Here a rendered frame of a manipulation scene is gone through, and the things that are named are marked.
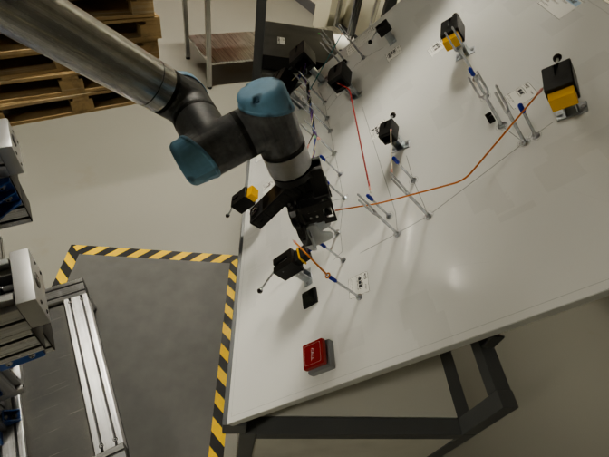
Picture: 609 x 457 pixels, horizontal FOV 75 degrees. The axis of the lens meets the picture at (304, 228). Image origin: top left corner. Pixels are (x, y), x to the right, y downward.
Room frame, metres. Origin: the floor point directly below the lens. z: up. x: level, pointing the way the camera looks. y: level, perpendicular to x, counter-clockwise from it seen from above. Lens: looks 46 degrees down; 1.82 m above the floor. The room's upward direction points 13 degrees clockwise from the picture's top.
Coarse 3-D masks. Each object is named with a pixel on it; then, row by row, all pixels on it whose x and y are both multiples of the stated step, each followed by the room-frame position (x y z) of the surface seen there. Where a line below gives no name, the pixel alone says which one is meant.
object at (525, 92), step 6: (528, 84) 0.81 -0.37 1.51; (516, 90) 0.81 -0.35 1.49; (522, 90) 0.80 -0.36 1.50; (528, 90) 0.80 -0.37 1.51; (534, 90) 0.79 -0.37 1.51; (504, 96) 0.81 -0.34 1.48; (510, 96) 0.80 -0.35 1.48; (516, 96) 0.80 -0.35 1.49; (522, 96) 0.79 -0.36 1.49; (528, 96) 0.78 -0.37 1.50; (534, 96) 0.77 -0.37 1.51; (510, 102) 0.79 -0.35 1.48; (516, 102) 0.78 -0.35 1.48; (522, 102) 0.77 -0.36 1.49
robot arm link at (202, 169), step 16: (192, 112) 0.50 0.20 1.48; (208, 112) 0.51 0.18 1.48; (176, 128) 0.50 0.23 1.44; (192, 128) 0.47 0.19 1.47; (208, 128) 0.47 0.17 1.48; (224, 128) 0.47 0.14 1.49; (240, 128) 0.48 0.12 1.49; (176, 144) 0.44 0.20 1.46; (192, 144) 0.44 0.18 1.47; (208, 144) 0.45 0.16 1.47; (224, 144) 0.45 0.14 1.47; (240, 144) 0.46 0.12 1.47; (176, 160) 0.42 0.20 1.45; (192, 160) 0.43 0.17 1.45; (208, 160) 0.43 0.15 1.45; (224, 160) 0.44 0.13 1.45; (240, 160) 0.46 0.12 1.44; (192, 176) 0.42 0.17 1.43; (208, 176) 0.43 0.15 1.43
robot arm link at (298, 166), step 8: (304, 144) 0.53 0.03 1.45; (304, 152) 0.52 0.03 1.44; (264, 160) 0.51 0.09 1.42; (288, 160) 0.50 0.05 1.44; (296, 160) 0.50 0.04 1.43; (304, 160) 0.52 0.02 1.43; (272, 168) 0.50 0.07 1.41; (280, 168) 0.49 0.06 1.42; (288, 168) 0.50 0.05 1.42; (296, 168) 0.50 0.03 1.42; (304, 168) 0.51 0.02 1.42; (272, 176) 0.50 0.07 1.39; (280, 176) 0.50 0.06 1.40; (288, 176) 0.49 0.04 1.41; (296, 176) 0.50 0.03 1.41
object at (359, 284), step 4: (364, 272) 0.52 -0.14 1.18; (356, 276) 0.52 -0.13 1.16; (360, 276) 0.52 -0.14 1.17; (364, 276) 0.51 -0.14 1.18; (348, 280) 0.52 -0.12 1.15; (352, 280) 0.51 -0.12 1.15; (356, 280) 0.51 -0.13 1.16; (360, 280) 0.51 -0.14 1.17; (364, 280) 0.50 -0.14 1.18; (368, 280) 0.50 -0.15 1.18; (348, 284) 0.51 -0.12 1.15; (352, 284) 0.51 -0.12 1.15; (356, 284) 0.50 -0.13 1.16; (360, 284) 0.50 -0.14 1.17; (364, 284) 0.50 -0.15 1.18; (368, 284) 0.49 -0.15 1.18; (352, 288) 0.49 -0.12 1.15; (356, 288) 0.49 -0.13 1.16; (360, 288) 0.49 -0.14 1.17; (364, 288) 0.48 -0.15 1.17; (368, 288) 0.48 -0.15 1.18; (356, 292) 0.48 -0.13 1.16; (360, 292) 0.48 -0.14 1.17; (364, 292) 0.48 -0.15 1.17; (352, 296) 0.48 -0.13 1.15
